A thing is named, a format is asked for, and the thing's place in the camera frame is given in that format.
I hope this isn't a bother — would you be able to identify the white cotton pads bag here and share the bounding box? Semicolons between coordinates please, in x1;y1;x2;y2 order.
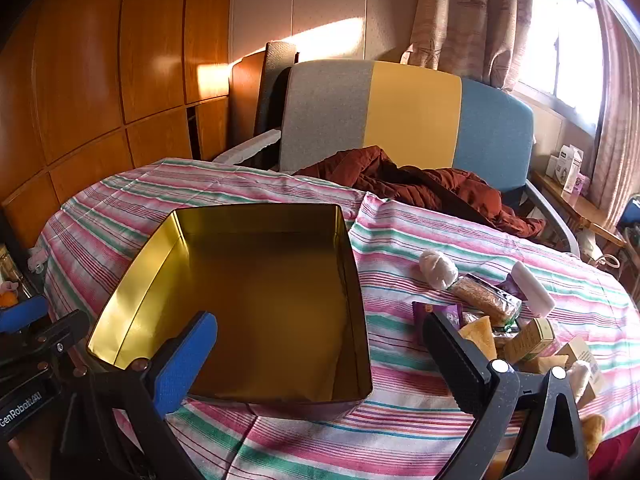
570;360;591;403

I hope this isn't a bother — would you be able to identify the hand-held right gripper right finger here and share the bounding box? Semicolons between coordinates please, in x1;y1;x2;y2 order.
422;310;592;480

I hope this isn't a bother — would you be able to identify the yellow sponge cake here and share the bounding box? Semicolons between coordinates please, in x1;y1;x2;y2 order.
459;316;498;361
580;412;606;461

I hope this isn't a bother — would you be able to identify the white cable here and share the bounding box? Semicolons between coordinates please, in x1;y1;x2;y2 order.
582;232;623;268

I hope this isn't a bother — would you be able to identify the gold metal tin box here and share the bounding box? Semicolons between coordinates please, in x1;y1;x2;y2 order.
86;203;374;421

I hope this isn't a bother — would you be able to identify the pink patterned curtain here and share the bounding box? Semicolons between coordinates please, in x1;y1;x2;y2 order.
585;0;640;231

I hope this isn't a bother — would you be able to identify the red-brown padded jacket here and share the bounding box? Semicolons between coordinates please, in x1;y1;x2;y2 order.
292;146;546;241

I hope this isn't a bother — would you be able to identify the window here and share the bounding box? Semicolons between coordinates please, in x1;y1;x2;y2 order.
520;0;606;126

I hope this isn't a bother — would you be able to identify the white bar packet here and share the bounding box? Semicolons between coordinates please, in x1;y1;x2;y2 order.
510;260;556;317

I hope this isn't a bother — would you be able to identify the green white carton box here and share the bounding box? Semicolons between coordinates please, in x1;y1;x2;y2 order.
505;317;558;363

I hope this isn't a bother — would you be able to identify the clear grain bar packet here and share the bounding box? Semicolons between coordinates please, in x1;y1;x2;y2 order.
447;274;523;326

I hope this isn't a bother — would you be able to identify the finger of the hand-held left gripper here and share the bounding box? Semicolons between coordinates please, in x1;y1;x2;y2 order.
0;296;50;333
15;310;91;361

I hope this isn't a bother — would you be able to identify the red garment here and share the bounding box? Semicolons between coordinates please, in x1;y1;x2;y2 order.
590;427;640;480

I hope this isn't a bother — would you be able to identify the white round wrapped snack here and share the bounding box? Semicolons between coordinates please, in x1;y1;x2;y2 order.
417;249;459;291

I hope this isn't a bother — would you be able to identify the wooden side table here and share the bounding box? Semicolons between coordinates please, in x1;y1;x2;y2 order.
530;170;628;248

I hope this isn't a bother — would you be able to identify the grey yellow blue armchair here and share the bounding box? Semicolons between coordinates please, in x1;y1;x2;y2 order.
212;60;581;256

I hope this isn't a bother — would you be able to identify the tall white printed box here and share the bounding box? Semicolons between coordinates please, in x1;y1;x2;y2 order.
560;145;584;193

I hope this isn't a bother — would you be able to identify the wooden board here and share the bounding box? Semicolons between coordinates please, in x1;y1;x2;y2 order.
230;51;267;147

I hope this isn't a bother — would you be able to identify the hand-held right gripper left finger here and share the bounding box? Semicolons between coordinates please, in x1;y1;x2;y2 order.
50;311;219;480

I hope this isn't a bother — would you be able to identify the blue appliance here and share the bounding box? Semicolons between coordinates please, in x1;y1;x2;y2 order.
617;195;640;241

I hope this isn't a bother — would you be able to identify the beige patterned curtain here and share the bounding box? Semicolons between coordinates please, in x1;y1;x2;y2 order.
400;0;536;91

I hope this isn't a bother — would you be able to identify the wooden wardrobe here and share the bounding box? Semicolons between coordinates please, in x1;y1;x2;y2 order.
0;0;236;251

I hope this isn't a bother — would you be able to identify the pink green striped tablecloth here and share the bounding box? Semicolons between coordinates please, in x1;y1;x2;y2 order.
30;157;640;480

